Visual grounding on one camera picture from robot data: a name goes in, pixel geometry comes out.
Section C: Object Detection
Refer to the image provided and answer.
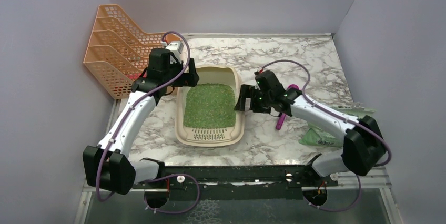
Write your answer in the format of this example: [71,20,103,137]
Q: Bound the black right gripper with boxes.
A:
[234,84,273,114]

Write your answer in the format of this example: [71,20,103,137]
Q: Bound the purple plastic litter scoop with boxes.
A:
[275,84,299,130]

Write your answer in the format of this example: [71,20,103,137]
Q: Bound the beige plastic litter box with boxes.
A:
[175,65,245,147]

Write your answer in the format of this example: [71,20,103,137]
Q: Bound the green litter bag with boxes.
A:
[291,104,376,148]

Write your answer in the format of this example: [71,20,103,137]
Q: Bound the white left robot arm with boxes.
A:
[82,48,199,195]

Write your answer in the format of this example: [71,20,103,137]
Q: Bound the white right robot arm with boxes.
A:
[234,70,386,186]

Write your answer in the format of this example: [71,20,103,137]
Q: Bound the green litter pellets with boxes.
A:
[183,83,236,129]

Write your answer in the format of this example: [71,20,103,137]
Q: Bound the orange mesh file rack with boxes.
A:
[83,4,164,100]

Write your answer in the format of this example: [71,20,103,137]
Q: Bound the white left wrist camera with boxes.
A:
[161,41,184,59]

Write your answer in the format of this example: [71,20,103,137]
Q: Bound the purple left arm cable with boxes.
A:
[95,31,201,215]

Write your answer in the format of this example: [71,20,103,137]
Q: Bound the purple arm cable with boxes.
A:
[260,59,392,213]
[95,31,201,215]

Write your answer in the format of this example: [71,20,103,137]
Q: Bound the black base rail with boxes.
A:
[132,165,338,201]

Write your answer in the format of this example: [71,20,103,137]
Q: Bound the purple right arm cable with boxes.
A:
[260,59,392,213]

